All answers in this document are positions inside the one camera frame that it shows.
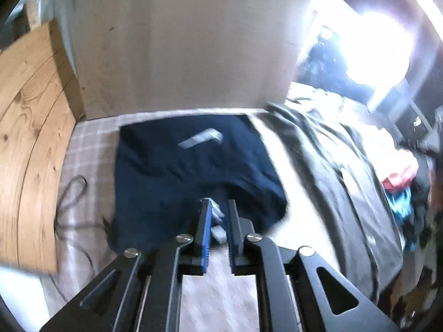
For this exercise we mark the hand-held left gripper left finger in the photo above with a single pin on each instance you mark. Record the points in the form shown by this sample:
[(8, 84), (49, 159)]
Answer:
[(207, 235)]

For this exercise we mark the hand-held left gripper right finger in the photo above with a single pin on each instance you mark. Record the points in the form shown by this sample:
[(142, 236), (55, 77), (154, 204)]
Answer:
[(231, 242)]

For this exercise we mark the navy garment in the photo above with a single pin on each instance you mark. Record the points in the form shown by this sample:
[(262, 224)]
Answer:
[(166, 179)]

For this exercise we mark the dark grey daisy print sweatshirt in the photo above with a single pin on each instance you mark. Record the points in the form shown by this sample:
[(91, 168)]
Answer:
[(346, 193)]

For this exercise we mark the blue cloth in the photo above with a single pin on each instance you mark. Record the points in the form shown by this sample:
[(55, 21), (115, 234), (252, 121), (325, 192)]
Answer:
[(401, 207)]

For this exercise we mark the red cloth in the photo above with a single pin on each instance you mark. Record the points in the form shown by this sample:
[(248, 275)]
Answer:
[(398, 179)]

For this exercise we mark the pale wooden board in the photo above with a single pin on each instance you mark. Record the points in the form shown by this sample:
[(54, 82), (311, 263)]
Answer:
[(190, 41)]

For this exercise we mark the pine plank panel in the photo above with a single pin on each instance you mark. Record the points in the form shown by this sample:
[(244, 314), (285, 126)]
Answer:
[(31, 145)]

